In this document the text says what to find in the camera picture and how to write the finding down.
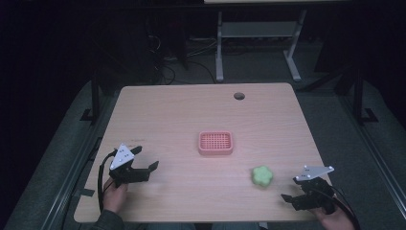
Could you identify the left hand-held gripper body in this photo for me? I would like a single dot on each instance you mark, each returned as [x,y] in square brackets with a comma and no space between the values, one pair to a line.
[123,159]

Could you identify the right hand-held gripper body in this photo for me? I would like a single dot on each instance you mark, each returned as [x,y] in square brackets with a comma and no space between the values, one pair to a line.
[316,193]

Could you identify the green flower-shaped soap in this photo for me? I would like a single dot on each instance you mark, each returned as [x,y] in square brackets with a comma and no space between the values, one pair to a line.
[262,176]

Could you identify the pink soap dish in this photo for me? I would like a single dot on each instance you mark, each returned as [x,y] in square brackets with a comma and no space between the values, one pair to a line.
[215,142]

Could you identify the person's right hand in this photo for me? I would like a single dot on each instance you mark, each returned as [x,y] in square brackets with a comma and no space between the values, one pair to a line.
[335,222]

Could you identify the person's left hand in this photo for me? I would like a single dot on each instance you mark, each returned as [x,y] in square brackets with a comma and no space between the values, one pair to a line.
[114,198]

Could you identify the grey tape strip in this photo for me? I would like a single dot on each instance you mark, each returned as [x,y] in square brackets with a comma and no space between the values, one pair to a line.
[84,192]

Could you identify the black metal stand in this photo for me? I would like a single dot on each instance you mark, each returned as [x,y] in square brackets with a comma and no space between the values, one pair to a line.
[94,96]
[358,96]

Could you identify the white metal table frame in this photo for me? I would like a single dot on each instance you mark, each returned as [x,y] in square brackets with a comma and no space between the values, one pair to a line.
[258,29]

